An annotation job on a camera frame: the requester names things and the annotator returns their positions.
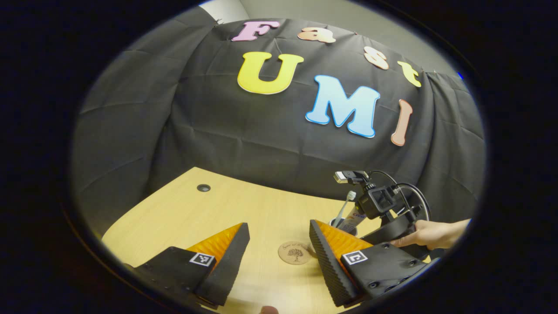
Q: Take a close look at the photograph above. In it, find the pale blue toothbrush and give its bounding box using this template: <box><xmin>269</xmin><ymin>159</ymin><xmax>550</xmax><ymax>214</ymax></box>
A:
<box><xmin>333</xmin><ymin>191</ymin><xmax>357</xmax><ymax>227</ymax></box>

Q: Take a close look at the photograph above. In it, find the black backdrop cloth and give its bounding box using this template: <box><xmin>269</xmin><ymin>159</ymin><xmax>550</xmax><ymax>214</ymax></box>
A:
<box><xmin>72</xmin><ymin>17</ymin><xmax>487</xmax><ymax>238</ymax></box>

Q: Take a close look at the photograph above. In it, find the white cup with wooden handle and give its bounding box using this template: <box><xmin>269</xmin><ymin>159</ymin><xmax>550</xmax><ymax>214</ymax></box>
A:
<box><xmin>328</xmin><ymin>217</ymin><xmax>371</xmax><ymax>239</ymax></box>

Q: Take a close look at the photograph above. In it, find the light wooden desktop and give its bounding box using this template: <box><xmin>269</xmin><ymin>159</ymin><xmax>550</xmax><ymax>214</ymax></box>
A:
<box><xmin>101</xmin><ymin>167</ymin><xmax>432</xmax><ymax>314</ymax></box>

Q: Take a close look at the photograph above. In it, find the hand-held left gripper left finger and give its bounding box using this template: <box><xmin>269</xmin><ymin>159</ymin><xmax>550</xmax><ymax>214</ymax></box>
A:
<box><xmin>130</xmin><ymin>222</ymin><xmax>252</xmax><ymax>308</ymax></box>

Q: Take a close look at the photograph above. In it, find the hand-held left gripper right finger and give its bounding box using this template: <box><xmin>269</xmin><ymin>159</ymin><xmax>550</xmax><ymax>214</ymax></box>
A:
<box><xmin>308</xmin><ymin>219</ymin><xmax>430</xmax><ymax>308</ymax></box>

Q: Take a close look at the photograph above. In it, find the round cork coaster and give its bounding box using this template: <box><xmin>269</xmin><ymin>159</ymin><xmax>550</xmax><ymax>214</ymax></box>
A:
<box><xmin>278</xmin><ymin>241</ymin><xmax>313</xmax><ymax>265</ymax></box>

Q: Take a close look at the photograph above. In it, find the black camera cable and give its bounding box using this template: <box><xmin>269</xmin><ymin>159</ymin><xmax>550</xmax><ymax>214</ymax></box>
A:
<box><xmin>370</xmin><ymin>170</ymin><xmax>432</xmax><ymax>223</ymax></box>

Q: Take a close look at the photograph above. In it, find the white toothpaste tube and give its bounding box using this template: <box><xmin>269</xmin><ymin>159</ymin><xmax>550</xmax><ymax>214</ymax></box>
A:
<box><xmin>338</xmin><ymin>212</ymin><xmax>367</xmax><ymax>234</ymax></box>

